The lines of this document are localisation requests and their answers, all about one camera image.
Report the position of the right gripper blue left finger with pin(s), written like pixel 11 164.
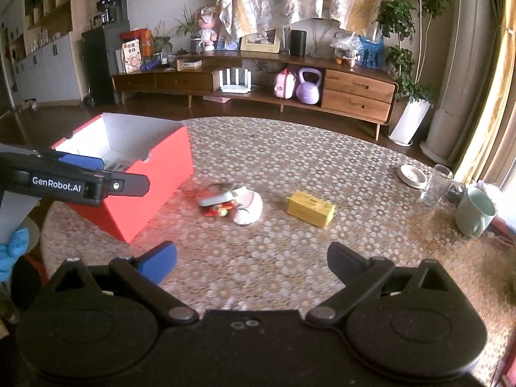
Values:
pixel 138 279

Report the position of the snack box with cartoon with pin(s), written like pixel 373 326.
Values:
pixel 131 56

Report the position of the plastic bag with fruit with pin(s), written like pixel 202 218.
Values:
pixel 347 48

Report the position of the red cardboard box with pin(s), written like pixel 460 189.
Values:
pixel 158 148

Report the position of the blue gloved hand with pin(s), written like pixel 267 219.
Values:
pixel 12 250

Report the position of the wooden tv sideboard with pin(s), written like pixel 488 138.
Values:
pixel 355 92

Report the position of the yellow small box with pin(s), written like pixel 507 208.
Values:
pixel 310 209

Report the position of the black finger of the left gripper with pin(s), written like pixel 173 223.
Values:
pixel 124 184

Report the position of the light green ceramic mug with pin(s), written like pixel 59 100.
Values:
pixel 474 213

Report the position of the pink doll figure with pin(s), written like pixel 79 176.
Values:
pixel 207 22

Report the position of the potted tree in white pot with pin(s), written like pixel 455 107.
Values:
pixel 409 24

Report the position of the small colourful toy pile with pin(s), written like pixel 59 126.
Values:
pixel 245 209

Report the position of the white round coaster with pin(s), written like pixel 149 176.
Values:
pixel 412 176

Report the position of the pink toy suitcase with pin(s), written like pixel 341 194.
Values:
pixel 285 84

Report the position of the wall shelf unit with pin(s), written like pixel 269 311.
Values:
pixel 41 42

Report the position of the white standing air conditioner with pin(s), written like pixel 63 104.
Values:
pixel 472 40

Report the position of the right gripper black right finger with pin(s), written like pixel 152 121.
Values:
pixel 362 278

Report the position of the white wifi router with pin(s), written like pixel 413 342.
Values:
pixel 235 81

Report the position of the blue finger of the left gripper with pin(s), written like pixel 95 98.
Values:
pixel 83 161

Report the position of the blue patterned bag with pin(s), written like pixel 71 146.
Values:
pixel 372 53

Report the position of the purple kettlebell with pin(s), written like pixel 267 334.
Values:
pixel 308 92

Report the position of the black cylindrical speaker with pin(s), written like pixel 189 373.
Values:
pixel 298 40

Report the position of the clear drinking glass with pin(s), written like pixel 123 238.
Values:
pixel 437 185

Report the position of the black cabinet with coffee machine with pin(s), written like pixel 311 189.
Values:
pixel 99 47

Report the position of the small potted green plant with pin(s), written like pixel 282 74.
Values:
pixel 188 25

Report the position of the wooden picture frame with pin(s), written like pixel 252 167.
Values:
pixel 262 42

